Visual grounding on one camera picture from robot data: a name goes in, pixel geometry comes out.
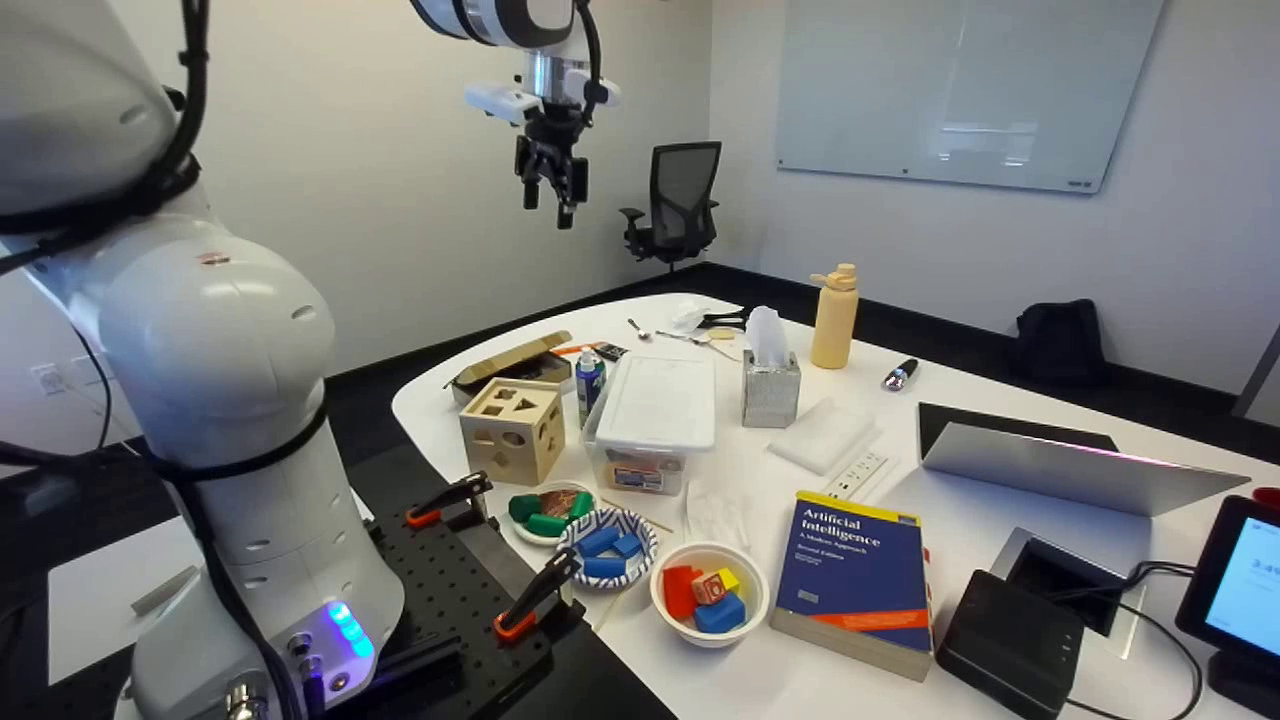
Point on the blue paperback book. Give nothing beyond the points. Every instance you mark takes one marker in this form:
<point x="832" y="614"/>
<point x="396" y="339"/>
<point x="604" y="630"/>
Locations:
<point x="852" y="581"/>

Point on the black stapler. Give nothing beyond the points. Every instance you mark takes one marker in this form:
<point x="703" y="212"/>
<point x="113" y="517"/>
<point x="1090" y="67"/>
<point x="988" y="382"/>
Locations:
<point x="721" y="323"/>

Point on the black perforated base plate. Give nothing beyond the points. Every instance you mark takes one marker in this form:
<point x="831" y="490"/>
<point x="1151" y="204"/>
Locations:
<point x="455" y="606"/>

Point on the flat wooden box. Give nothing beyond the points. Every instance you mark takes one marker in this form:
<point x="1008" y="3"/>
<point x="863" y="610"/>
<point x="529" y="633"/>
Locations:
<point x="510" y="361"/>

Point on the black orange clamp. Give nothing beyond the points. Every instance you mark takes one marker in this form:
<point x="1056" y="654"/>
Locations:
<point x="450" y="500"/>
<point x="536" y="595"/>

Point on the black bag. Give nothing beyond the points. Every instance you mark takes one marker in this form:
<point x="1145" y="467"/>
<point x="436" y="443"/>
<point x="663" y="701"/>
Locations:
<point x="1061" y="344"/>

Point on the blue patterned plate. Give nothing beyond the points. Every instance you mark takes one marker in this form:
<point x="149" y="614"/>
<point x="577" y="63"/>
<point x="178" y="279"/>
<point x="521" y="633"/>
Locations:
<point x="604" y="549"/>

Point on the yellow toy block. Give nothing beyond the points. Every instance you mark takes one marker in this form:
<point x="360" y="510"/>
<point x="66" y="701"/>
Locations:
<point x="731" y="581"/>

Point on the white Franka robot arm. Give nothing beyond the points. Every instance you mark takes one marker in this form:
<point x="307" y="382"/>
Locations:
<point x="213" y="344"/>

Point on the wooden shape sorter box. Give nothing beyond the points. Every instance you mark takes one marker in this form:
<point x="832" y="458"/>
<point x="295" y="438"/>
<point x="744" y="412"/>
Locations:
<point x="515" y="429"/>

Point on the wall whiteboard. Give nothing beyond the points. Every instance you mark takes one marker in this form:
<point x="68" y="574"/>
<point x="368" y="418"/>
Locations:
<point x="967" y="85"/>

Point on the black tablet screen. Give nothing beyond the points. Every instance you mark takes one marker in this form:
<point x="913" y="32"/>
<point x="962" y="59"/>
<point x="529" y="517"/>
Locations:
<point x="1234" y="595"/>

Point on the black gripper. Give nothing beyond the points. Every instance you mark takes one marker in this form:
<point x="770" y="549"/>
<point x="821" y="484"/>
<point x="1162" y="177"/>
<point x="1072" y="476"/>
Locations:
<point x="555" y="133"/>

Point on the silver laptop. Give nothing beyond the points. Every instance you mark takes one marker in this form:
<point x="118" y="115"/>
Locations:
<point x="1066" y="484"/>

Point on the clear container white lid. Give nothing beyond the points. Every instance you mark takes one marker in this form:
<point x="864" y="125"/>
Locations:
<point x="657" y="418"/>

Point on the blue toy block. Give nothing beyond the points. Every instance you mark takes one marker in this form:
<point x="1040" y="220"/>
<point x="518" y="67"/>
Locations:
<point x="721" y="614"/>

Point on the white folded paper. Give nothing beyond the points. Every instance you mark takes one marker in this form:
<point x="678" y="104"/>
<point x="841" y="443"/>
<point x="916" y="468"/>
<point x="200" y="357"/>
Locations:
<point x="827" y="434"/>

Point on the white bowl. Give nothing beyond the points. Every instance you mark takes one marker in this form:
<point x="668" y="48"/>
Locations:
<point x="711" y="596"/>

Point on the black box device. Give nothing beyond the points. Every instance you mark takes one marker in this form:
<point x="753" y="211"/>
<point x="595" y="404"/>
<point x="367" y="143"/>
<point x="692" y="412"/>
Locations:
<point x="1008" y="644"/>

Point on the grey tissue box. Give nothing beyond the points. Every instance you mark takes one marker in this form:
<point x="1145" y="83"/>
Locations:
<point x="770" y="373"/>

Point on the black office chair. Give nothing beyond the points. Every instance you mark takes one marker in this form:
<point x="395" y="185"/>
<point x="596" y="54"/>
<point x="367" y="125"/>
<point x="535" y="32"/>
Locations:
<point x="678" y="201"/>

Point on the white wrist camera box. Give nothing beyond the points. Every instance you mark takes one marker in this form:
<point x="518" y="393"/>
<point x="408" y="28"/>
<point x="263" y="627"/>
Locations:
<point x="504" y="101"/>

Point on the red toy block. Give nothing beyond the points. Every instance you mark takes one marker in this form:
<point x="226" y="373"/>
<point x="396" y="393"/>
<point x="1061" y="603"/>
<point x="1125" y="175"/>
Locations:
<point x="681" y="595"/>

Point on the black marker pen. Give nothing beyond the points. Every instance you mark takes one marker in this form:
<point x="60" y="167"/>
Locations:
<point x="903" y="373"/>

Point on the beige drinking bottle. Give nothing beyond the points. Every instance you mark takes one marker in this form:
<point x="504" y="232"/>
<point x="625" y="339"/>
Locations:
<point x="837" y="317"/>

